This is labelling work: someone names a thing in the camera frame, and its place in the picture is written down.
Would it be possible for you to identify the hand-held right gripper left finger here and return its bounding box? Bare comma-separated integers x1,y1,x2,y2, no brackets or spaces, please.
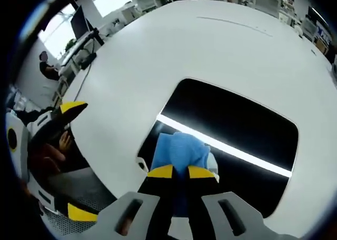
97,164,175,240

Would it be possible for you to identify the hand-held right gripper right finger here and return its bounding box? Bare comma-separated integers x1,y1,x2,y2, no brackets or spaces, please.
186,165,264,240

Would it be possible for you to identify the blue cleaning cloth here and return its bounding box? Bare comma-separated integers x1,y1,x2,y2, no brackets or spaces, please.
151,131,219,217

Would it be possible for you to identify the person's left hand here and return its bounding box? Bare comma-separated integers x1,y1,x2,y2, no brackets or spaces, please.
29,131,73,175

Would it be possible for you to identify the black power adapter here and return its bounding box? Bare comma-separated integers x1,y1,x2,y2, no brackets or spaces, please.
80,52,97,70

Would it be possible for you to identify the black computer monitor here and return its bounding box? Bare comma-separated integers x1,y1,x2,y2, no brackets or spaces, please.
70,4,105,46

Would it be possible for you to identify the thin black adapter cable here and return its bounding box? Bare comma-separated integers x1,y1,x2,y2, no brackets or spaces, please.
72,62,92,102

